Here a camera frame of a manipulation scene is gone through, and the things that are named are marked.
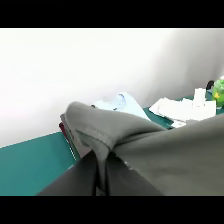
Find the grey-brown garment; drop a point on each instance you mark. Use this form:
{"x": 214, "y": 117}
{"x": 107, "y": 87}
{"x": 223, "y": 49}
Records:
{"x": 173, "y": 156}

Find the light blue shirt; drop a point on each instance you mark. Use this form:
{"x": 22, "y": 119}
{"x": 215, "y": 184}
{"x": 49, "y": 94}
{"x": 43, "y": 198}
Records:
{"x": 128, "y": 105}

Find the green bottle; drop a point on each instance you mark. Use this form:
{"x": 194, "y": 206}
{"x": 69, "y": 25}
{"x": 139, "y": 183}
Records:
{"x": 219, "y": 91}

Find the heap of white papers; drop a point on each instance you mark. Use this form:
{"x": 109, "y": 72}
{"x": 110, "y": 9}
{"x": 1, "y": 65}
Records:
{"x": 185, "y": 108}

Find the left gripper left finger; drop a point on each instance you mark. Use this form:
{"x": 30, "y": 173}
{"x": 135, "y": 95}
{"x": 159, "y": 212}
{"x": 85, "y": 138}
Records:
{"x": 80, "y": 176}

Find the red garment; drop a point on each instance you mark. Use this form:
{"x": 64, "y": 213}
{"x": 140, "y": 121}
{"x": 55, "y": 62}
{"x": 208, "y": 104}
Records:
{"x": 63, "y": 130}

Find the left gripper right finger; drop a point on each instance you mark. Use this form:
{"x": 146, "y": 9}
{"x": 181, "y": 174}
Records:
{"x": 123, "y": 178}

